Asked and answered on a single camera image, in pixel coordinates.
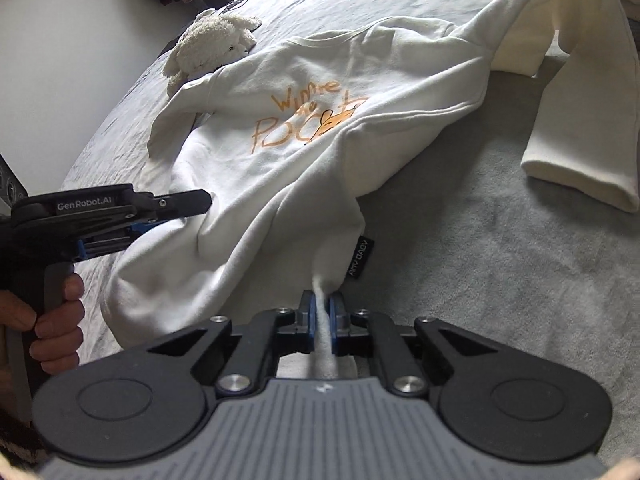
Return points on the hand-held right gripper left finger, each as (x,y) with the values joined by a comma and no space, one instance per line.
(307,325)

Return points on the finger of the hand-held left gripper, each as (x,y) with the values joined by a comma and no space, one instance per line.
(185,202)
(140,228)

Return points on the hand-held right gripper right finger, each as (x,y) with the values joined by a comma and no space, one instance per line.
(337,325)

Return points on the white bear print sweatshirt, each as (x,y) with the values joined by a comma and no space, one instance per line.
(300,160)

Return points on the person's left hand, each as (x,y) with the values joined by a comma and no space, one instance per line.
(60,325)

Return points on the white plush dog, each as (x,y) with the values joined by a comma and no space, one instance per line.
(210,40)

